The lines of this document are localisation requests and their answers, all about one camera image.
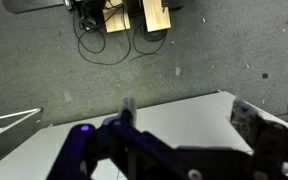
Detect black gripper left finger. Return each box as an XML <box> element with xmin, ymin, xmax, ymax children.
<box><xmin>101</xmin><ymin>96</ymin><xmax>137</xmax><ymax>133</ymax></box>

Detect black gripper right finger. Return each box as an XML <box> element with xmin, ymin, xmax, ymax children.
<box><xmin>229</xmin><ymin>98</ymin><xmax>273</xmax><ymax>149</ymax></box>

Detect white cabinet top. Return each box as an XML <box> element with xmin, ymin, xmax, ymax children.
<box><xmin>0</xmin><ymin>90</ymin><xmax>288</xmax><ymax>180</ymax></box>

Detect left wooden board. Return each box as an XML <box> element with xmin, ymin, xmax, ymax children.
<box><xmin>103</xmin><ymin>0</ymin><xmax>130</xmax><ymax>33</ymax></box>

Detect wooden board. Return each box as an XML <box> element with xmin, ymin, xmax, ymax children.
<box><xmin>142</xmin><ymin>0</ymin><xmax>171</xmax><ymax>32</ymax></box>
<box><xmin>103</xmin><ymin>0</ymin><xmax>130</xmax><ymax>33</ymax></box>

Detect right wooden board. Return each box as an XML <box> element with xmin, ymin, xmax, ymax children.
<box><xmin>142</xmin><ymin>0</ymin><xmax>171</xmax><ymax>32</ymax></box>

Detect black floor cables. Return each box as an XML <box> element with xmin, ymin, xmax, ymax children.
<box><xmin>72</xmin><ymin>0</ymin><xmax>169</xmax><ymax>66</ymax></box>

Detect white metal rail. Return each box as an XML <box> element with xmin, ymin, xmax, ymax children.
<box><xmin>0</xmin><ymin>108</ymin><xmax>43</xmax><ymax>135</ymax></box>

